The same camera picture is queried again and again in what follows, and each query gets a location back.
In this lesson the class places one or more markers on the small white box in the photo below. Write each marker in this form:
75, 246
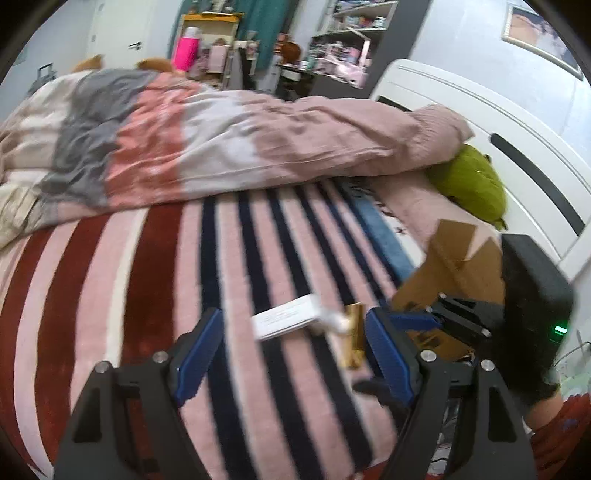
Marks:
286, 318

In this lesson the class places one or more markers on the pink bottle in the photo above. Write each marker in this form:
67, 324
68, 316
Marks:
185, 50

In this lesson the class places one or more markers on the gold packet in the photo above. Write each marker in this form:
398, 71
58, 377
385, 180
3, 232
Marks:
355, 337

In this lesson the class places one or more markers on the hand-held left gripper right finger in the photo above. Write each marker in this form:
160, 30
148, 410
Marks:
387, 355

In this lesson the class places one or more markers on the white headboard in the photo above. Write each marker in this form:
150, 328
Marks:
512, 138

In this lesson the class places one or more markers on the grey wall shelf unit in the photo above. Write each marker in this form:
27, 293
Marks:
351, 41

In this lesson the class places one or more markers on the brown cardboard box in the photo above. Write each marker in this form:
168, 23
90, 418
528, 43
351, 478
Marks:
461, 281

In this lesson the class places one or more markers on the white door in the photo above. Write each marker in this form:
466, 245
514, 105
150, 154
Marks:
124, 32

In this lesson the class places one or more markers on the dark cluttered desk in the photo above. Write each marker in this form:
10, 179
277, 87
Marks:
304, 78

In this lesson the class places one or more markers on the striped pink blanket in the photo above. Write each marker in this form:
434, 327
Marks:
184, 286

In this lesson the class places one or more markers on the framed wall picture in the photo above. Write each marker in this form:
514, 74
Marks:
540, 37

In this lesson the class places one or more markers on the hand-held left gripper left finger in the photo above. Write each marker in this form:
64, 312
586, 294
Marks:
199, 355

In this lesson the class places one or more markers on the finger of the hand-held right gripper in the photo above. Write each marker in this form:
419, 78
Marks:
415, 321

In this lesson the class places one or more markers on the person's right forearm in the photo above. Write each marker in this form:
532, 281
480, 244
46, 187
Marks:
542, 413

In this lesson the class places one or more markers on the patchwork pink grey duvet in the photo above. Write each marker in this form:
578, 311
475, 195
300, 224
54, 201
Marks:
221, 134

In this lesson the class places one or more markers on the person's red clothing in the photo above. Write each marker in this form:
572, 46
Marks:
565, 438

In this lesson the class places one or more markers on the yellow wooden shelf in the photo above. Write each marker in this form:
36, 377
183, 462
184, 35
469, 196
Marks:
210, 32

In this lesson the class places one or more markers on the green plush toy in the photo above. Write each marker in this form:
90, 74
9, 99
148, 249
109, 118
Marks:
473, 184

